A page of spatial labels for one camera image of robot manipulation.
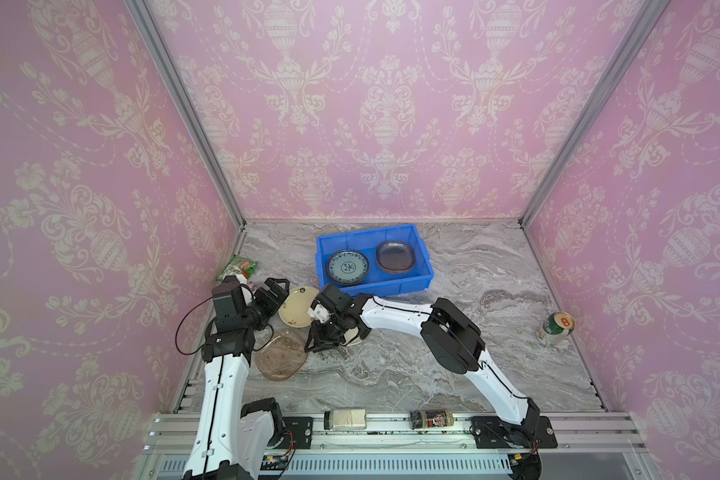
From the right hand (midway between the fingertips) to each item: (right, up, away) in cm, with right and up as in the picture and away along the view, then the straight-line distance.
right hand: (308, 350), depth 85 cm
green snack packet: (-29, +23, +20) cm, 42 cm away
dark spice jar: (+30, -13, -12) cm, 35 cm away
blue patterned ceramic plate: (+10, +23, +20) cm, 32 cm away
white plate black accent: (+13, +6, -8) cm, 16 cm away
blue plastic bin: (+19, +25, +23) cm, 39 cm away
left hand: (-5, +18, -7) cm, 20 cm away
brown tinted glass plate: (-9, -2, +2) cm, 9 cm away
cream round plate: (-7, +10, +11) cm, 16 cm away
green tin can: (+69, +7, -4) cm, 69 cm away
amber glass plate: (+27, +26, +21) cm, 43 cm away
